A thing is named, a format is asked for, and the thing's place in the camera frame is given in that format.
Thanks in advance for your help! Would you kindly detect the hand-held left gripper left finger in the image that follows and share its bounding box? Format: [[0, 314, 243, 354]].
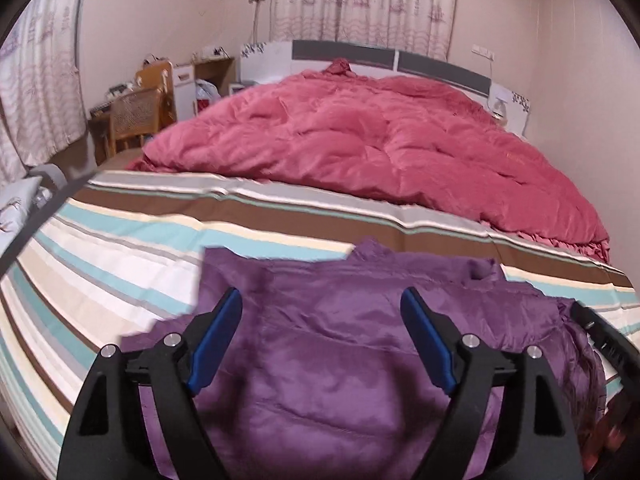
[[57, 287, 244, 480]]

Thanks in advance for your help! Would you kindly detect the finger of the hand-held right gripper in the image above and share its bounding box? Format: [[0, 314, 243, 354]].
[[570, 300, 640, 396]]

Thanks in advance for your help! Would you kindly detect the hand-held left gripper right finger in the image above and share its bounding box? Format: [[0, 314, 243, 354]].
[[400, 287, 583, 480]]

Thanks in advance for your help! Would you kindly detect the purple down jacket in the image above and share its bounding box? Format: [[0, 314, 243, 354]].
[[120, 239, 608, 480]]

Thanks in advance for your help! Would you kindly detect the striped bed sheet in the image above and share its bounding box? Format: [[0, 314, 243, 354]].
[[0, 169, 640, 480]]

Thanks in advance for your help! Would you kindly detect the red duvet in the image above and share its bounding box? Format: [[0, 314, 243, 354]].
[[125, 57, 611, 263]]

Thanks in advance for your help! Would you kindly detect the dark curved bar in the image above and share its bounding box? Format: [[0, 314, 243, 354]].
[[0, 169, 98, 281]]

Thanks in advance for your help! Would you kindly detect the deer print pillow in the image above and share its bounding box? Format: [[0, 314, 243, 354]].
[[0, 177, 43, 256]]

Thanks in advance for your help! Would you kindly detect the wooden desk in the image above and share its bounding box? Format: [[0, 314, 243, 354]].
[[89, 100, 113, 166]]

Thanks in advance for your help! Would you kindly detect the wooden cane-back chair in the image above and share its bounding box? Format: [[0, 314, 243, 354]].
[[107, 87, 166, 156]]

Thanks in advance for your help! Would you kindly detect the white plastic bag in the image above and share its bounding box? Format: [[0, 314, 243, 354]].
[[192, 79, 221, 113]]

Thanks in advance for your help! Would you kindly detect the white cabinet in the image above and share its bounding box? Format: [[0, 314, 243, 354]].
[[172, 62, 196, 121]]

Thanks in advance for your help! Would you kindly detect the wooden bedside shelf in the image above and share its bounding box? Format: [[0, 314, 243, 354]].
[[192, 56, 236, 96]]

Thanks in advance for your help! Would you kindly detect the white and grey headboard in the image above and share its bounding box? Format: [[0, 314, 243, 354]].
[[239, 39, 531, 136]]

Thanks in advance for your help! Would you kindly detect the patterned side curtain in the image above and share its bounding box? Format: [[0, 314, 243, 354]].
[[0, 0, 93, 186]]

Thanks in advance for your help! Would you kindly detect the patterned window curtain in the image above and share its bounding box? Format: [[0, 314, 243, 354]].
[[267, 0, 460, 61]]

